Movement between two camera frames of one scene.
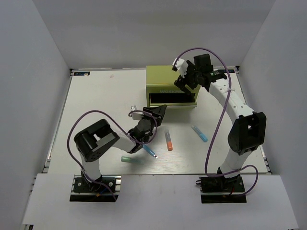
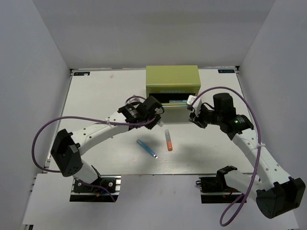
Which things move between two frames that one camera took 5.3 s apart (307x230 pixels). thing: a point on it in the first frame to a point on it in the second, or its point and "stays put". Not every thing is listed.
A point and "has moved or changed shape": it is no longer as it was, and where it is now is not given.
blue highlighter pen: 203,137 to 176,101
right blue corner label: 229,71 stays put
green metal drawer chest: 161,91 stays put
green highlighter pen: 130,159 has moved or changed shape
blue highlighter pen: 149,151 stays put
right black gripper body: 192,77 to 206,116
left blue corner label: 82,73 stays put
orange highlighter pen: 169,140 stays put
